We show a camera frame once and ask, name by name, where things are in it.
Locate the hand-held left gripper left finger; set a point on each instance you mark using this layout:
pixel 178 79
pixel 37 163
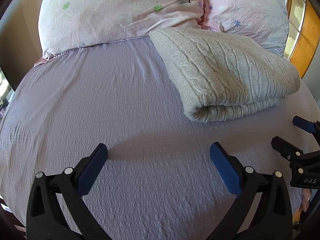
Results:
pixel 92 172

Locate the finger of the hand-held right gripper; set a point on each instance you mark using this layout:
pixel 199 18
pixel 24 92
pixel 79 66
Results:
pixel 303 125
pixel 287 148

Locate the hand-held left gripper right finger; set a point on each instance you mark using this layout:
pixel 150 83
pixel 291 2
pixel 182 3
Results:
pixel 226 172

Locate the person's right hand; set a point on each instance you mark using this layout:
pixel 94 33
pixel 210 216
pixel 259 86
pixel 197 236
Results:
pixel 306 197

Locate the lavender bed sheet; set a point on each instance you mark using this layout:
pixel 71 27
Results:
pixel 120 110

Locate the folded grey knitted blanket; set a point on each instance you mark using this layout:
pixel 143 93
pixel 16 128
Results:
pixel 225 72

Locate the wooden headboard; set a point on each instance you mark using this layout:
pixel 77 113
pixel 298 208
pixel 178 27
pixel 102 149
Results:
pixel 303 27

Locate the pink pillow with flower print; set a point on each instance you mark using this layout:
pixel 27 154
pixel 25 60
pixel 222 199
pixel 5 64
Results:
pixel 247 10

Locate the pink pillow with tree print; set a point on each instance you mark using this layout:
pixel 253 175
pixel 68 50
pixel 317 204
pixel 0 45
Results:
pixel 120 12

